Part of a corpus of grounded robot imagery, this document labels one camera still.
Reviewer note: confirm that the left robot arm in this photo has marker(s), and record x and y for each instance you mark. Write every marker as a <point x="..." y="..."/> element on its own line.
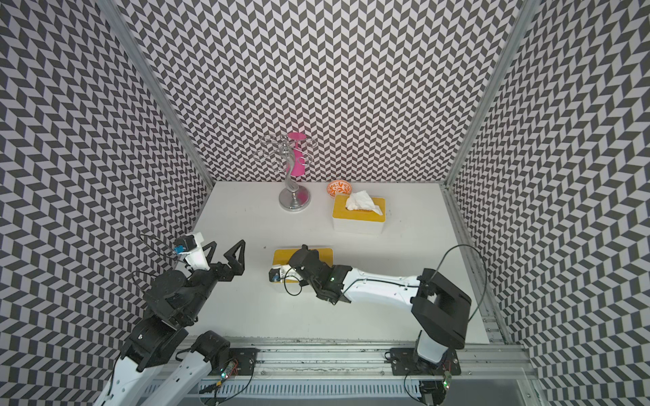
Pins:
<point x="174" y="302"/>

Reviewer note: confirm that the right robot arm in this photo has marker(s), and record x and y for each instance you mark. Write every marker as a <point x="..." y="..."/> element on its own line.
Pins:
<point x="441" y="309"/>

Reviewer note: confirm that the aluminium corner post left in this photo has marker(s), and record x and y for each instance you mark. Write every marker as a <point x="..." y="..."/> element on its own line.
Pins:
<point x="113" y="16"/>

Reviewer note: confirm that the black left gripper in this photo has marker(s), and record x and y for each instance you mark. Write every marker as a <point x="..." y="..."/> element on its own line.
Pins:
<point x="236" y="267"/>

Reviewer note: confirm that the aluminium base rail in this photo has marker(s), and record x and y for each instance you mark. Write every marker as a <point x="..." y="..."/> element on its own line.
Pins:
<point x="296" y="369"/>

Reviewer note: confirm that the white plastic box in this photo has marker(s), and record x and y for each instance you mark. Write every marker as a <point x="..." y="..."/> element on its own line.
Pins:
<point x="347" y="225"/>
<point x="290" y="285"/>

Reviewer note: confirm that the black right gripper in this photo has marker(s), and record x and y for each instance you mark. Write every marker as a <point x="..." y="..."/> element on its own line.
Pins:
<point x="304" y="282"/>

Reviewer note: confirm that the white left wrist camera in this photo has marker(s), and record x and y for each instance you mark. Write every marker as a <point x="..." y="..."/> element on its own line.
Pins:
<point x="189" y="249"/>

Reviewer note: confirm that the yellow wooden lid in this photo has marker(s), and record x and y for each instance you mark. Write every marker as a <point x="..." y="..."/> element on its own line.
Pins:
<point x="341" y="212"/>
<point x="308" y="263"/>

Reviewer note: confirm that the chrome jewelry stand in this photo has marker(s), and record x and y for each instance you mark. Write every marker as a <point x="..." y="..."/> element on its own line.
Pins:
<point x="291" y="150"/>

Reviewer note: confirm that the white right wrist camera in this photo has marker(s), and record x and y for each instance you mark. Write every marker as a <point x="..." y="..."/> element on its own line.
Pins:
<point x="280" y="273"/>

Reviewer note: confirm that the orange patterned ceramic bowl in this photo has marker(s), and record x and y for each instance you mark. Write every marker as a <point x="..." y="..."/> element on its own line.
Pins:
<point x="339" y="187"/>

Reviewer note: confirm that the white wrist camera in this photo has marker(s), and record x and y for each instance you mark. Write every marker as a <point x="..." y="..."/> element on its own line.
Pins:
<point x="189" y="249"/>
<point x="280" y="273"/>

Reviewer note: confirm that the aluminium corner post right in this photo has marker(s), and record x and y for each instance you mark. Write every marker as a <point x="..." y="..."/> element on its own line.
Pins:
<point x="523" y="21"/>

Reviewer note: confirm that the aluminium corner post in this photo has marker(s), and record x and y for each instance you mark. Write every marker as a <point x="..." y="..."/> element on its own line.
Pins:
<point x="523" y="21"/>
<point x="113" y="16"/>

